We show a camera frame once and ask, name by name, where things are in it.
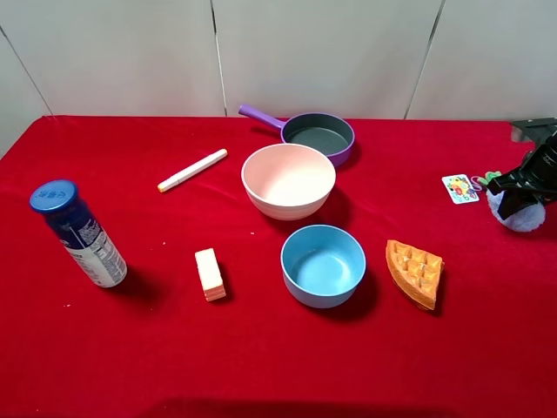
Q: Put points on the orange waffle slice toy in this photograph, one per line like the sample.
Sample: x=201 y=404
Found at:
x=415 y=272

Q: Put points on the cream wafer block toy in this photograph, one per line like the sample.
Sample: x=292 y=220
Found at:
x=210 y=275

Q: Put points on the blue bowl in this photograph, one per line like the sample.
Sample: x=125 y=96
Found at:
x=322 y=265

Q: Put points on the blue plush pineapple toy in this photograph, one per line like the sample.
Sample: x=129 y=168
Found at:
x=524 y=221

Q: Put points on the purple toy frying pan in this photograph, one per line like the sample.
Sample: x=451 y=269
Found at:
x=326 y=133

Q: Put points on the blue capped white bottle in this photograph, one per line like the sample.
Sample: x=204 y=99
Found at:
x=79 y=231

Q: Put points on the pink white bowl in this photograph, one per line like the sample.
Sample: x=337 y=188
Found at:
x=288 y=181

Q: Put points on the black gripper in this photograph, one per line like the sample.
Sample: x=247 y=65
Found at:
x=534 y=180

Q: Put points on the colourful paper tag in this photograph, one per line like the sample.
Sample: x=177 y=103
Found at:
x=460 y=189

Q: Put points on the white marker pen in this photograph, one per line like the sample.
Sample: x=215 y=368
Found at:
x=191 y=170

